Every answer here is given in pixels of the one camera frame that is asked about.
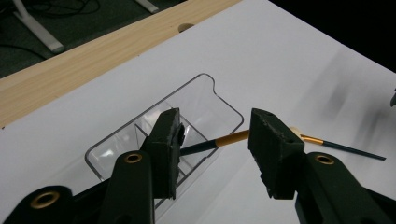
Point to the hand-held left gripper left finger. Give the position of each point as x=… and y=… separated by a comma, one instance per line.
x=163, y=152

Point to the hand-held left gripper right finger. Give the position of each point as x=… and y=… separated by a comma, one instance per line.
x=274, y=152

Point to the slim makeup brush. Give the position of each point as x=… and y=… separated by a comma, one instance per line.
x=230, y=139

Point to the clear plastic organizer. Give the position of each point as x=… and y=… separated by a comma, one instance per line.
x=106, y=155

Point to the round-head makeup brush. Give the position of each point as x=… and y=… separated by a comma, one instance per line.
x=342, y=147

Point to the wooden table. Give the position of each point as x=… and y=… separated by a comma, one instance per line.
x=77, y=62

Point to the white desk frame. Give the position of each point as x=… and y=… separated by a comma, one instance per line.
x=40, y=32

